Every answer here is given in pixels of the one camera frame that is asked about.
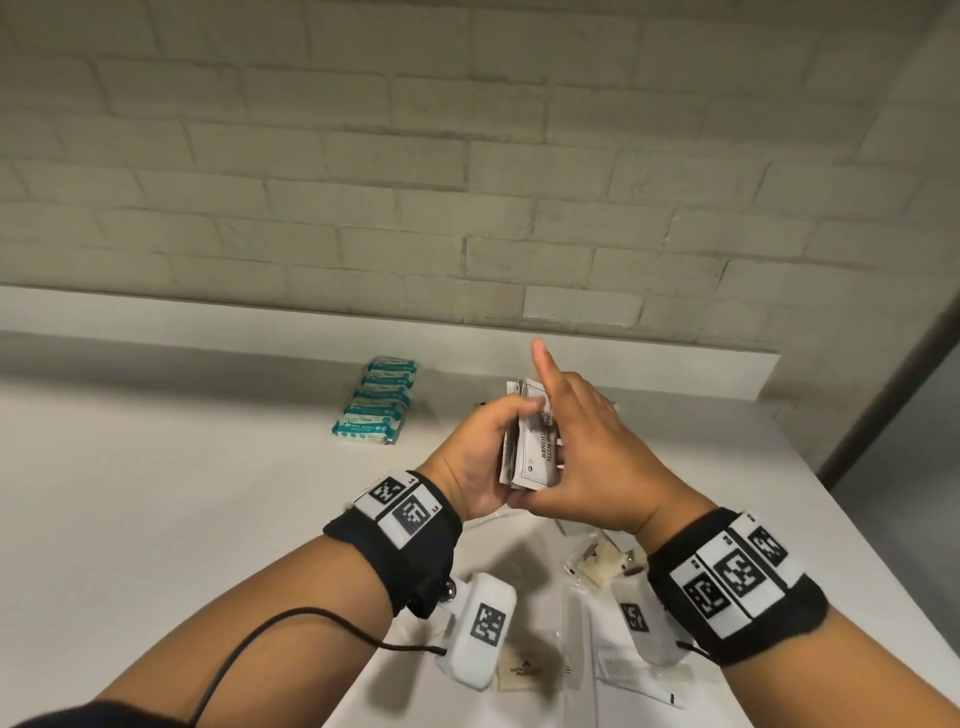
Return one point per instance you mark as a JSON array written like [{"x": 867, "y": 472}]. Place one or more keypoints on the person's right hand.
[{"x": 607, "y": 472}]

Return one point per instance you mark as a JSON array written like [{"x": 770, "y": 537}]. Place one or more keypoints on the person's left hand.
[{"x": 472, "y": 465}]

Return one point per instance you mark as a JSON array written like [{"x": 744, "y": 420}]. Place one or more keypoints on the toothbrushes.
[{"x": 487, "y": 516}]

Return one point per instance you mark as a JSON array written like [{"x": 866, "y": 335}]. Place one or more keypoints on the white sachets stack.
[{"x": 532, "y": 450}]

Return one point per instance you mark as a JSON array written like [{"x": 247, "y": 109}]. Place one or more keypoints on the teal wet wipe packets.
[{"x": 375, "y": 405}]

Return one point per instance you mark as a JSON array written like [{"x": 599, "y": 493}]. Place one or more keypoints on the white combs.
[
  {"x": 637, "y": 675},
  {"x": 577, "y": 637}
]

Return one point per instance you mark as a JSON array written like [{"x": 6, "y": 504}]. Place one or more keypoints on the person's left forearm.
[{"x": 262, "y": 637}]

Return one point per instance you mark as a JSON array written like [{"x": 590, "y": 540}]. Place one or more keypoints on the white table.
[{"x": 150, "y": 487}]

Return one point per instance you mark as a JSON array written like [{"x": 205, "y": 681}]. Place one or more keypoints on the dark door frame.
[{"x": 892, "y": 382}]

